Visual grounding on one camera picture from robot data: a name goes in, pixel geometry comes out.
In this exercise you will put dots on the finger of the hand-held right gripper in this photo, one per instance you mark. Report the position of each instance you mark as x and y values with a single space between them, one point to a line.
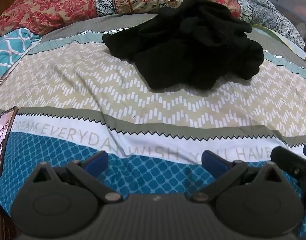
290 162

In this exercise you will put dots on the smartphone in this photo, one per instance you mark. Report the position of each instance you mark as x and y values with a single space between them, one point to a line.
2 140

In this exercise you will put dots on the large clear storage bin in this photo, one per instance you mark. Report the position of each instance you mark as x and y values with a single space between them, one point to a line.
293 2

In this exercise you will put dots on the black pants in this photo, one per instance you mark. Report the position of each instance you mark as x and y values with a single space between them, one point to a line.
190 45

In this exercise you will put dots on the patterned zigzag bedsheet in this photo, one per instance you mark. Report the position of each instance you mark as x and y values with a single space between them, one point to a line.
148 110

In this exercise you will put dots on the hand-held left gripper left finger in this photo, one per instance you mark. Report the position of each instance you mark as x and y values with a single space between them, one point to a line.
97 161

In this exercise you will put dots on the teal white patterned pillow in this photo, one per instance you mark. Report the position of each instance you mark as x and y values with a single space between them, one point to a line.
7 50

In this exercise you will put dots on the pale yellow cloth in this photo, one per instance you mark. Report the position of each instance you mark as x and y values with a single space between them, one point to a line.
280 38

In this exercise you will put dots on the red and blue floral quilt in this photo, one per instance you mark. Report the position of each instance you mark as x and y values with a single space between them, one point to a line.
75 2

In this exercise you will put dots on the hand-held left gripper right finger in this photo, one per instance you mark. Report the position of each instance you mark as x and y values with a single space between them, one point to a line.
213 161

